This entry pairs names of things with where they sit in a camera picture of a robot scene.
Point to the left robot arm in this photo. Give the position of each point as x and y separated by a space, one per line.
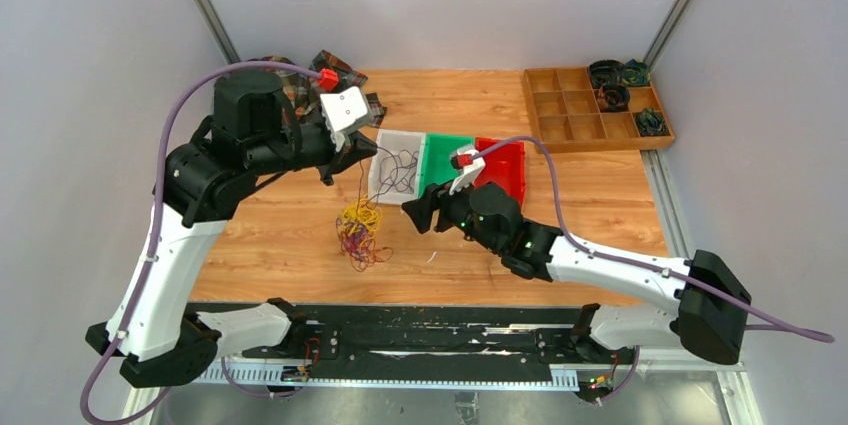
252 137

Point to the green coil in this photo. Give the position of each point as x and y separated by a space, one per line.
635 73
651 123

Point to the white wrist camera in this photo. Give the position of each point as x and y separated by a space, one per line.
344 113
469 163

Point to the black coil top left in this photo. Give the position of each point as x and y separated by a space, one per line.
605 72

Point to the green coil lower right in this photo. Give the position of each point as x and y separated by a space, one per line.
651 123

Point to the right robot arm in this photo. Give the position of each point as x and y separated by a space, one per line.
697 303

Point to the plaid cloth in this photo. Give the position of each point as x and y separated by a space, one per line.
303 93

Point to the red plastic bin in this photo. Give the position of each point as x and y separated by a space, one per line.
506 167

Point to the green plastic bin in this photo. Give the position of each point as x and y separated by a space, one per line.
435 161

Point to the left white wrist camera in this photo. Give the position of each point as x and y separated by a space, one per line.
344 113

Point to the green coil top right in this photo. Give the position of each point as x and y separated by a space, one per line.
635 73

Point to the dark coil middle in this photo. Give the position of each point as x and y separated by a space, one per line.
613 98

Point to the aluminium frame rail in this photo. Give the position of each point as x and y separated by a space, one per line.
661 386

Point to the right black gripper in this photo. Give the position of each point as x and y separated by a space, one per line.
420 210

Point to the wooden compartment tray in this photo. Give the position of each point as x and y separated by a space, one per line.
564 114

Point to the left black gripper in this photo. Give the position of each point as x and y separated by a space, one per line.
358 147

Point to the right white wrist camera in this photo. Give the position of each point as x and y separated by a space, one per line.
469 163

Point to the white plastic bin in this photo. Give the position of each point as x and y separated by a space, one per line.
394 172

